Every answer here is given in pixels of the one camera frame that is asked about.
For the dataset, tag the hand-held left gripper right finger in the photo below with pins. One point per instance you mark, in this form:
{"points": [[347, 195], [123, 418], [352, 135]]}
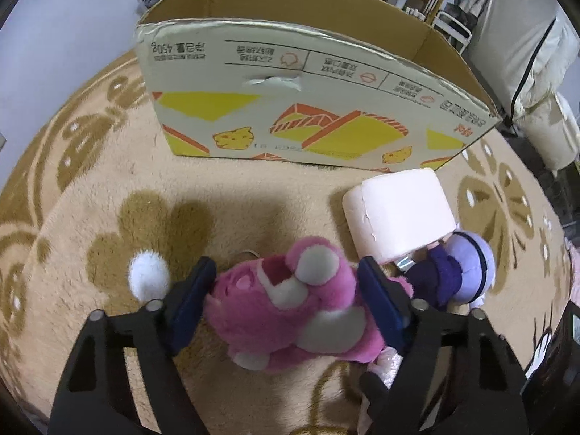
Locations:
{"points": [[380, 306]]}

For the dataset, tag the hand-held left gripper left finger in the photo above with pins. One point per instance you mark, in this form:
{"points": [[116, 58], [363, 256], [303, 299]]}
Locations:
{"points": [[192, 306]]}

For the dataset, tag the pink bear plush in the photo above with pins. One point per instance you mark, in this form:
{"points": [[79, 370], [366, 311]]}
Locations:
{"points": [[281, 312]]}

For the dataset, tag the printed cardboard box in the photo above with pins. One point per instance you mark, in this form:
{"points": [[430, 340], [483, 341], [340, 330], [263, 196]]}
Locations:
{"points": [[294, 113]]}

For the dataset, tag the pink plastic-wrapped packet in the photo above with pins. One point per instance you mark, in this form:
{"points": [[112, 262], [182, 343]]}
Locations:
{"points": [[387, 365]]}

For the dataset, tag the white foam block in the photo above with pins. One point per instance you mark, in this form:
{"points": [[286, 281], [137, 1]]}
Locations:
{"points": [[403, 213]]}

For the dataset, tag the purple doll plush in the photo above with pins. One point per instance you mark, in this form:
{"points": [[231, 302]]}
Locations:
{"points": [[471, 263]]}

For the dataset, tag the beige patterned blanket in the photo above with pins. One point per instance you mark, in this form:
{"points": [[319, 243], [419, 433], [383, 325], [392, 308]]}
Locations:
{"points": [[113, 181]]}

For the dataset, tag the white trolley cart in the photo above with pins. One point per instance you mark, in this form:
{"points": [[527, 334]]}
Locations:
{"points": [[453, 27]]}

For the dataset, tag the white padded jacket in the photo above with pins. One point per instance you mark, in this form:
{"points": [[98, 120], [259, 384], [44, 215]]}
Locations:
{"points": [[512, 31]]}

